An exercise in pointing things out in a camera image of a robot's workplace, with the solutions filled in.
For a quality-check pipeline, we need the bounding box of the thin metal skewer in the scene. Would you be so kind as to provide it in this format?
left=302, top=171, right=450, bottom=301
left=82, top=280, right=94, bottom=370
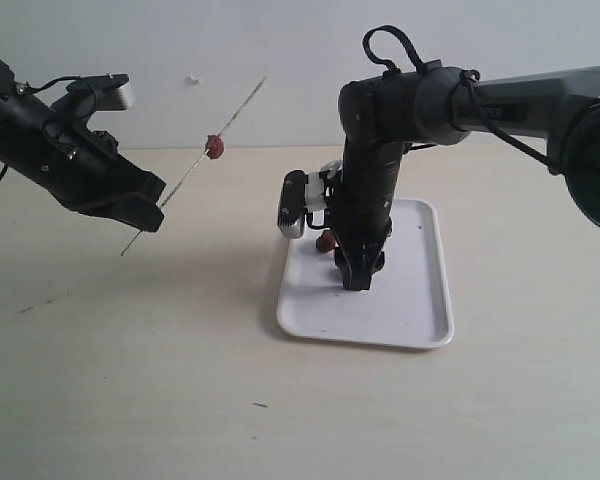
left=120, top=75, right=268, bottom=258

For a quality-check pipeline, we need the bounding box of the white plastic tray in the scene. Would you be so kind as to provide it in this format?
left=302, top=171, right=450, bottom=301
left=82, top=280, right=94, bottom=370
left=276, top=198, right=454, bottom=350

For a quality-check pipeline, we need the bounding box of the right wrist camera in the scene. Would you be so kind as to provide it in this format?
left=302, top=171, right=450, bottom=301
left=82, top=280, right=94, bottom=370
left=277, top=160, right=342, bottom=240

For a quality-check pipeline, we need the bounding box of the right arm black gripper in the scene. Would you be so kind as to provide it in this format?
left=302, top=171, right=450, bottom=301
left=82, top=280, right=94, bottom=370
left=329, top=184, right=393, bottom=291

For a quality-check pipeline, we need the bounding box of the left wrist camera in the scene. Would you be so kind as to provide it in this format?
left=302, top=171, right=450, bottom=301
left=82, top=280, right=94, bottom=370
left=51, top=74, right=135, bottom=121

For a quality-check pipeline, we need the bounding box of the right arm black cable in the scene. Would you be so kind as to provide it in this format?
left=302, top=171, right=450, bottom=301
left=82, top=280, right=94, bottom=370
left=362, top=25, right=564, bottom=176

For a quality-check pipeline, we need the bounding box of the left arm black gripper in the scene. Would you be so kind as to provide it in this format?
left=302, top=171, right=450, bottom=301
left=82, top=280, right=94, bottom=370
left=9, top=95, right=166, bottom=233

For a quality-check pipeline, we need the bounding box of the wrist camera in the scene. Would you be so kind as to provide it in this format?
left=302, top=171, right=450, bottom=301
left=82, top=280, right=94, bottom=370
left=51, top=74, right=135, bottom=121
left=277, top=160, right=342, bottom=240

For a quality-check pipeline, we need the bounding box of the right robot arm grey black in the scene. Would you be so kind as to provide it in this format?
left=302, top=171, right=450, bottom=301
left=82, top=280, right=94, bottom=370
left=327, top=64, right=600, bottom=291

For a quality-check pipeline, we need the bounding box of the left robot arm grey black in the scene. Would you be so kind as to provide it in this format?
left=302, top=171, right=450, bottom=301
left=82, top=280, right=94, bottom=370
left=0, top=59, right=391, bottom=290

